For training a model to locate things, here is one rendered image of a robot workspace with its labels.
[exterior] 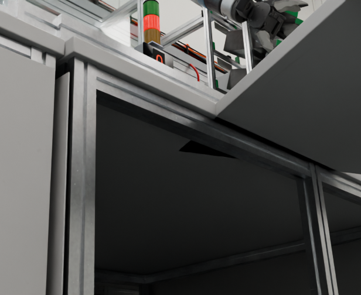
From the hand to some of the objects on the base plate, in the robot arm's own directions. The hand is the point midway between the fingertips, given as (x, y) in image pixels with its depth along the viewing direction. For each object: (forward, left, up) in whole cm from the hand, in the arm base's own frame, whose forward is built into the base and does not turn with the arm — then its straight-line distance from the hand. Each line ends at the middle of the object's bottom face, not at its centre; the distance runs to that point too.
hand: (292, 30), depth 146 cm
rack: (+56, -24, -33) cm, 69 cm away
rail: (+5, +23, -29) cm, 37 cm away
